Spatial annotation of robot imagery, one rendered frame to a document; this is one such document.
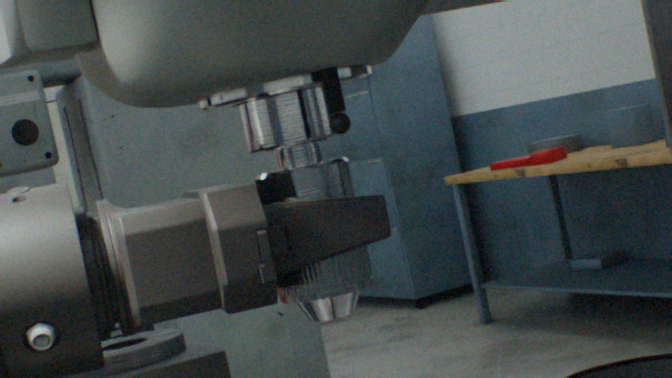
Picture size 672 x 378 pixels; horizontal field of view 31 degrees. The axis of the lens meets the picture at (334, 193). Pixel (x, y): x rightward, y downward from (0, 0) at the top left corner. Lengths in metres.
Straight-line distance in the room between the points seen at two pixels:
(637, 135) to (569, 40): 1.04
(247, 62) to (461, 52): 7.57
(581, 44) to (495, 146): 1.16
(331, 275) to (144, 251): 0.09
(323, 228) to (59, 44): 0.14
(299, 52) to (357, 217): 0.09
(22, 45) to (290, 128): 0.13
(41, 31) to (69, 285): 0.11
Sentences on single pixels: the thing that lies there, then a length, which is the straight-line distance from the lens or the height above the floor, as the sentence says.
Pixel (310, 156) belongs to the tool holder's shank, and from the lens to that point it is 0.57.
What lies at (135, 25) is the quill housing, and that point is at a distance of 0.51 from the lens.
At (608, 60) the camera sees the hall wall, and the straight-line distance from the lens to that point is 6.92.
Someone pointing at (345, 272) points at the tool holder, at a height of 1.22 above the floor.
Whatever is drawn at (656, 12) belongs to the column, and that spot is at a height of 1.32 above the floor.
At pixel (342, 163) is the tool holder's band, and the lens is 0.57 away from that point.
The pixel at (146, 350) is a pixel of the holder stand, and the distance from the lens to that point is 0.86.
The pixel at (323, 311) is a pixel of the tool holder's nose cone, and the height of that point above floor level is 1.20.
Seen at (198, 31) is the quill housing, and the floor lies 1.33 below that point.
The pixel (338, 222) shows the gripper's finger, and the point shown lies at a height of 1.24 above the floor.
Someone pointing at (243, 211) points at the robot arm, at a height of 1.26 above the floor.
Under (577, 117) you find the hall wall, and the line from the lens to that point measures 7.18.
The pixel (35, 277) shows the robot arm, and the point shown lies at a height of 1.25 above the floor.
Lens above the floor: 1.28
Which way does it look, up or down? 3 degrees down
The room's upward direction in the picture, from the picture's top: 12 degrees counter-clockwise
